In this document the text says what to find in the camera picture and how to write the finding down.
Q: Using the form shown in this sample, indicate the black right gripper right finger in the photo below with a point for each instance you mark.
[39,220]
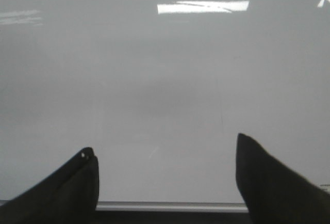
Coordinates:
[274,193]

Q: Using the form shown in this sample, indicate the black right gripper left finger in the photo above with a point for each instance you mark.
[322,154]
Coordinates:
[68,195]

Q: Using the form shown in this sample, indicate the white whiteboard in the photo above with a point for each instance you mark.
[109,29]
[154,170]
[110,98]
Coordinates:
[160,90]

